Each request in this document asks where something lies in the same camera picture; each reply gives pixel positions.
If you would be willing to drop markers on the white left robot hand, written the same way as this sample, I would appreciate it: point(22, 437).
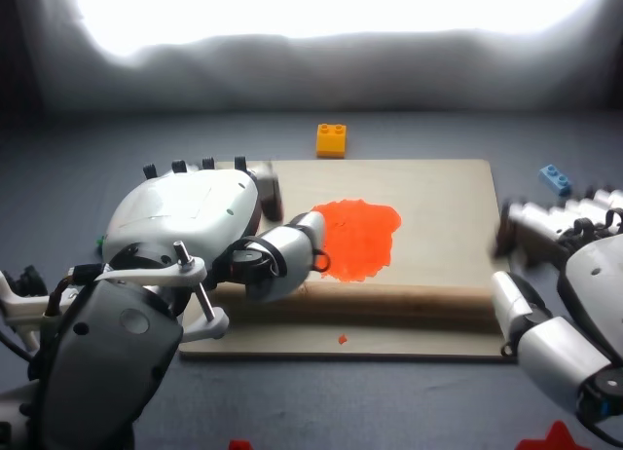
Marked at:
point(185, 211)

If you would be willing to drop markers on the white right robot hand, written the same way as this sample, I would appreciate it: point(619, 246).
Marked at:
point(598, 284)

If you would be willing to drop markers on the wooden rolling pin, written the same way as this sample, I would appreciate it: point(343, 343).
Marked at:
point(389, 306)

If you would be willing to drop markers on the green toy brick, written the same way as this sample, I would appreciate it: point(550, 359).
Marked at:
point(99, 243)

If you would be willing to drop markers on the blue toy brick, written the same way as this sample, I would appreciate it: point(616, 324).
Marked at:
point(555, 179)

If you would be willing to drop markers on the red star shape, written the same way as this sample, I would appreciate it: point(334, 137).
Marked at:
point(550, 438)

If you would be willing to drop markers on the yellow toy brick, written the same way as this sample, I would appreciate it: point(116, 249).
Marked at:
point(332, 143)

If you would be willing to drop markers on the white backdrop sheet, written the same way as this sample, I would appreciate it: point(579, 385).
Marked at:
point(292, 80)

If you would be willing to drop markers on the flattened orange dough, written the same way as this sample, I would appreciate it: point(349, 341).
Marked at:
point(360, 240)

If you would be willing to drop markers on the light wooden board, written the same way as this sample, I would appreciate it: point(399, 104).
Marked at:
point(438, 201)

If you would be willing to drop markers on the small orange dough crumb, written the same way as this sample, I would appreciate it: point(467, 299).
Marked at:
point(342, 339)

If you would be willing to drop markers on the red toy brick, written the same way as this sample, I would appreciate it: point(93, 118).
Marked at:
point(238, 444)

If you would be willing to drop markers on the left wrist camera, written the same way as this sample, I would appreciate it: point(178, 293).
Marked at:
point(29, 280)

